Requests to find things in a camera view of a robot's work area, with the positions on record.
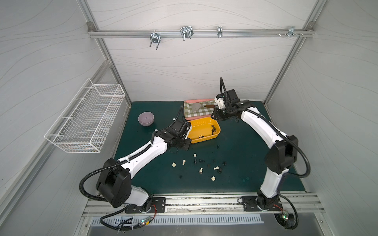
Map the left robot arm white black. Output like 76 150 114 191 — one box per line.
79 107 192 232

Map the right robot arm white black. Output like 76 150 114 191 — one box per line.
211 78 311 211

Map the yellow plastic storage box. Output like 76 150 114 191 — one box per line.
188 117 221 144

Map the green checkered cloth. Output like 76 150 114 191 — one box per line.
184 100 218 118

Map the pink tray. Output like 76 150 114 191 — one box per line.
183 98 221 121

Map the purple bowl left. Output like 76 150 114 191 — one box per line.
137 112 155 127

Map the metal hook clamp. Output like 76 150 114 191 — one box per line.
217 26 223 38

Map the metal u-bolt clamp middle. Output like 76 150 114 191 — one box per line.
180 26 194 41

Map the metal u-bolt clamp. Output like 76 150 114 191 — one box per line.
180 26 194 41
149 32 161 50

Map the metal u-bolt clamp left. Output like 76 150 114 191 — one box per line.
149 32 161 50

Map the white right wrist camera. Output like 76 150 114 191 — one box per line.
214 94 226 109

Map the spatula with wooden handle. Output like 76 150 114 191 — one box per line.
192 103 217 112

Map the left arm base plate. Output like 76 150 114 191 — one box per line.
125 197 166 213

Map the white wire basket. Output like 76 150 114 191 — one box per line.
44 78 125 153

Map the metal bracket right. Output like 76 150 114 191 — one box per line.
278 26 304 38

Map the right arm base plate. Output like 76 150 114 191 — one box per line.
237 195 283 212

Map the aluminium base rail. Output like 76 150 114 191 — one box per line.
82 193 325 217

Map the aluminium crossbar rail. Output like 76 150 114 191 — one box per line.
89 28 316 38

